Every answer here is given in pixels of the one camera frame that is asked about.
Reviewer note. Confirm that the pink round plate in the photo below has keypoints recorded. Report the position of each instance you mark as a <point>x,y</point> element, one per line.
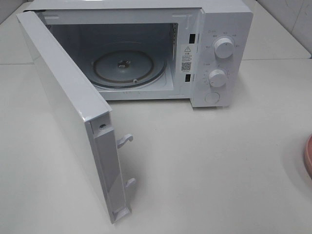
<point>308,156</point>

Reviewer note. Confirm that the round white door button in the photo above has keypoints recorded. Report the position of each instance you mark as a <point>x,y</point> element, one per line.
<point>212,97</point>

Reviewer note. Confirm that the glass microwave turntable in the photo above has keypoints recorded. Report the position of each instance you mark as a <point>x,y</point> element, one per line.
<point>125,65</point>

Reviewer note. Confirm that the white timer knob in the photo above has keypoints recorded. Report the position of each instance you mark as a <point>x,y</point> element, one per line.
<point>217,78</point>

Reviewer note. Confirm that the white microwave oven body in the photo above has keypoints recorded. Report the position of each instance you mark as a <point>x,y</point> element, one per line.
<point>182,30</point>

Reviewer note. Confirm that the upper white power knob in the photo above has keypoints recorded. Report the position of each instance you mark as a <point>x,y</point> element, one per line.
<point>224,47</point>

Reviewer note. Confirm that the white microwave door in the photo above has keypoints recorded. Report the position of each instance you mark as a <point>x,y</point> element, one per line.
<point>83,115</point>

